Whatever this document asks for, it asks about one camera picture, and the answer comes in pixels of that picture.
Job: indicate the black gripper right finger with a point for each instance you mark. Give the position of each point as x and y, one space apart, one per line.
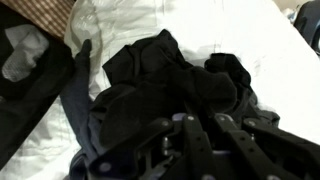
269 152

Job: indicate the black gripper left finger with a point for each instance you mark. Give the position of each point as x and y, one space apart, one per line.
164 150

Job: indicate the black sock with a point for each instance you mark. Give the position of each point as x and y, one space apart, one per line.
150 79

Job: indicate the dark blue sock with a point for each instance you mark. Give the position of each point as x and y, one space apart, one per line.
77 105

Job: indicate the black mesh laundry hamper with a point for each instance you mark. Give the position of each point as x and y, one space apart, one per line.
35 67

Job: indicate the dark clothes pile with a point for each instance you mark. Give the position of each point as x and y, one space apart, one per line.
263 113

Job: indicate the white duvet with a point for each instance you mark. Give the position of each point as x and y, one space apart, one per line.
284 72

